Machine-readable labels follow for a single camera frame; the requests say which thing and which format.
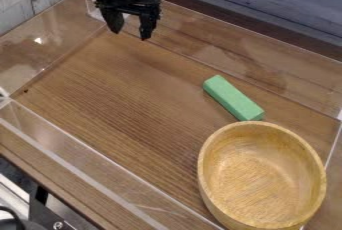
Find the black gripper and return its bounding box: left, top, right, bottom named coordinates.
left=95, top=0, right=161, bottom=40

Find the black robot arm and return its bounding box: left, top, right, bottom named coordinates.
left=95, top=0, right=161, bottom=40

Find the green rectangular block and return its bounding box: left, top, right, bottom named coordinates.
left=203, top=75, right=264, bottom=121

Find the brown wooden bowl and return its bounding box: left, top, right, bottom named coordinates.
left=198, top=121, right=327, bottom=230

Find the clear acrylic corner bracket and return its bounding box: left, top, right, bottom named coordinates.
left=85, top=0, right=117, bottom=21

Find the clear acrylic tray wall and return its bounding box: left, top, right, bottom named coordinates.
left=0, top=89, right=223, bottom=230

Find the black metal table bracket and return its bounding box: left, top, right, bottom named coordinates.
left=28, top=186, right=76, bottom=230

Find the black cable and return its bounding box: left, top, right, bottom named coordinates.
left=0, top=203, right=27, bottom=230

